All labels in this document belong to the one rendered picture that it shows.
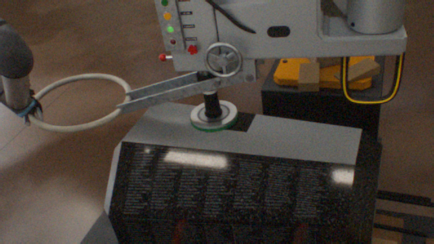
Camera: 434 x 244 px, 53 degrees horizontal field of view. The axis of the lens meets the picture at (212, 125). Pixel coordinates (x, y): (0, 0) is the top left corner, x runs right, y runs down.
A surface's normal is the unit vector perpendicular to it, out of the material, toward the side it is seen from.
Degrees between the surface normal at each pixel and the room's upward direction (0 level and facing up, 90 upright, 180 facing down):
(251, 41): 90
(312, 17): 90
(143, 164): 45
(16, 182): 0
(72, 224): 0
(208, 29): 90
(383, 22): 90
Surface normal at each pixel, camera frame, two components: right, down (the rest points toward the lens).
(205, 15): -0.21, 0.59
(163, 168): -0.32, -0.15
